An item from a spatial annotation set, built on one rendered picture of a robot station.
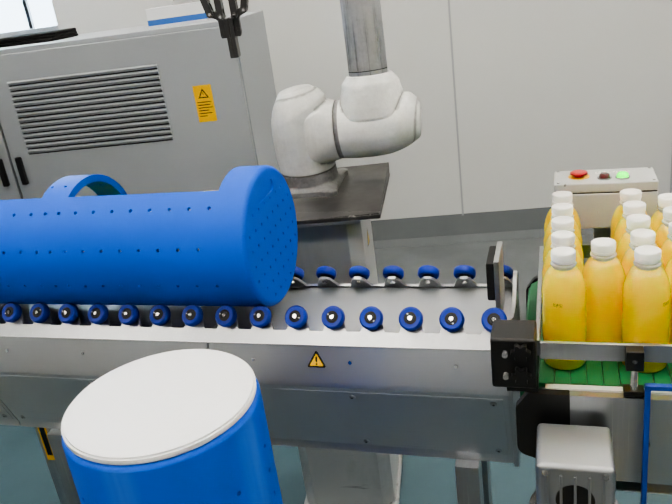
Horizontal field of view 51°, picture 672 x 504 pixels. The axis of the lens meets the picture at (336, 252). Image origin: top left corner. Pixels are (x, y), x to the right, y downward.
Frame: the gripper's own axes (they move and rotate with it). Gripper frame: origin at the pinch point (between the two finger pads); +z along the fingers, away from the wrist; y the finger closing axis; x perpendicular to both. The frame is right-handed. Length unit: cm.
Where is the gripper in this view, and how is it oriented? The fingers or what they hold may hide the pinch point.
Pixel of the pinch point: (232, 37)
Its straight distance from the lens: 137.9
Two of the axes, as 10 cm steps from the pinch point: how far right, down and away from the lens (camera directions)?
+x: -0.2, 4.0, -9.2
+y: -9.9, 1.2, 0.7
